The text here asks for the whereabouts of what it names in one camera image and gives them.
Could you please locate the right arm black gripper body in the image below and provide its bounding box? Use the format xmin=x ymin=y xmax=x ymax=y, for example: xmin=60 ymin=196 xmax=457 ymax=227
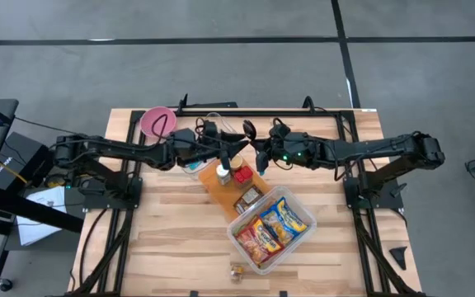
xmin=268 ymin=125 xmax=307 ymax=164

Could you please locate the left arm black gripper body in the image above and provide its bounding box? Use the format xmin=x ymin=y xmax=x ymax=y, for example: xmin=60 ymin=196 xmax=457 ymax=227
xmin=181 ymin=130 xmax=227 ymax=166

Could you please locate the red-capped jar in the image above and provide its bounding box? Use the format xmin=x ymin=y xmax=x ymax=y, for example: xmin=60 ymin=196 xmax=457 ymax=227
xmin=233 ymin=165 xmax=254 ymax=186

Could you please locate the white-lidded spice jar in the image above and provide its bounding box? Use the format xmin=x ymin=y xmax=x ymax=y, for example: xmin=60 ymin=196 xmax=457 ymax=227
xmin=215 ymin=164 xmax=232 ymax=186

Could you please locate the blue Maruchan ramen pack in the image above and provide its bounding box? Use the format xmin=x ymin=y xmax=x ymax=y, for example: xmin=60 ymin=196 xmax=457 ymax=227
xmin=259 ymin=196 xmax=308 ymax=248

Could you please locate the small clear plastic container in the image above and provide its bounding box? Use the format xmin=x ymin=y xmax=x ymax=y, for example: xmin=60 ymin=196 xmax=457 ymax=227
xmin=181 ymin=111 xmax=239 ymax=175

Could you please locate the orange flat mat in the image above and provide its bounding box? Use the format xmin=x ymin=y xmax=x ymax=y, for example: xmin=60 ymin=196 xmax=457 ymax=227
xmin=198 ymin=158 xmax=272 ymax=222

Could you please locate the brown seasoning packet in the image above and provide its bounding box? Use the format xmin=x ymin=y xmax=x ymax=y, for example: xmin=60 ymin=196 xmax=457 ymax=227
xmin=233 ymin=185 xmax=265 ymax=215

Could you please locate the large clear plastic container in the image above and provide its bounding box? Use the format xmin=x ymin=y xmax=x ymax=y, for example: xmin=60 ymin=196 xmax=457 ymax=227
xmin=227 ymin=184 xmax=317 ymax=276

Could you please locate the pink plastic bowl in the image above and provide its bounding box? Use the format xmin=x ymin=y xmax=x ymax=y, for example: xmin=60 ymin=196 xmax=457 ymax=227
xmin=139 ymin=106 xmax=177 ymax=139

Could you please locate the small cork-stoppered glass jar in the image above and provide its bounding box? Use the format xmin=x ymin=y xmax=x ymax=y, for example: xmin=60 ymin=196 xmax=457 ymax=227
xmin=229 ymin=264 xmax=246 ymax=284

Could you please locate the white paper sheet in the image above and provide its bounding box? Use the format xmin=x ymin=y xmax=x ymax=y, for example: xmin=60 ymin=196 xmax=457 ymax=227
xmin=16 ymin=186 xmax=68 ymax=248

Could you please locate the black box white lettering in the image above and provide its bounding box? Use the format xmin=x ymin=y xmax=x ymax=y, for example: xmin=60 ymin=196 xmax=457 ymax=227
xmin=0 ymin=130 xmax=52 ymax=191

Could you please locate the black desk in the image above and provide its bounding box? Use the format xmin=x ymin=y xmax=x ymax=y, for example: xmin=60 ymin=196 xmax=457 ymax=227
xmin=0 ymin=95 xmax=85 ymax=290

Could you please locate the black aluminium table frame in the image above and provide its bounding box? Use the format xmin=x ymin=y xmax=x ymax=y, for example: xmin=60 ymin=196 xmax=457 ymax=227
xmin=66 ymin=107 xmax=426 ymax=297

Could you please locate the black upright frame bracket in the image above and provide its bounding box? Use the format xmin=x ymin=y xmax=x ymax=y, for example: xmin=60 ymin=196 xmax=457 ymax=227
xmin=177 ymin=93 xmax=238 ymax=116
xmin=302 ymin=95 xmax=317 ymax=115

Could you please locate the black triangular bracket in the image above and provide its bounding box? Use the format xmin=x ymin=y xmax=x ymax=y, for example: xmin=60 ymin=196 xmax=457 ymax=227
xmin=388 ymin=246 xmax=409 ymax=271

